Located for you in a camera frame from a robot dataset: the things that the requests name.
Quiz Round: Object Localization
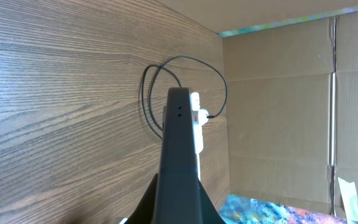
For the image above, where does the white charger plug adapter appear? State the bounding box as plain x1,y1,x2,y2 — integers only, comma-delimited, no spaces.
198,109,209,126

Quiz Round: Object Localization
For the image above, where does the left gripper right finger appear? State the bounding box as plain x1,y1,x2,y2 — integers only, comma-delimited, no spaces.
198,181,226,224

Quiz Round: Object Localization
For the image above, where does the white power strip cord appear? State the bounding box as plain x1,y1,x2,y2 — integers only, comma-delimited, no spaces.
196,152,202,181

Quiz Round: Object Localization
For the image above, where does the cardboard wall panel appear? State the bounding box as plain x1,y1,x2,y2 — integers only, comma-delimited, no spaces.
164,0,358,218

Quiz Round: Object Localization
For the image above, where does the white power strip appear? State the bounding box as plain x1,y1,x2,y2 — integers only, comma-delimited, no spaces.
190,92,203,154

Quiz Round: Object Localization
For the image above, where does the smartphone with blue screen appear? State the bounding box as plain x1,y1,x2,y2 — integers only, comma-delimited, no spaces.
154,88,202,224

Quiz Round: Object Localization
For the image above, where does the colourful patterned mat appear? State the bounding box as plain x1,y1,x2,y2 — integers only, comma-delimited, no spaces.
218,194,347,224

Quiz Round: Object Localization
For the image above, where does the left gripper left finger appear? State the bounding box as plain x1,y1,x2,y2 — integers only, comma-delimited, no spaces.
125,174,158,224

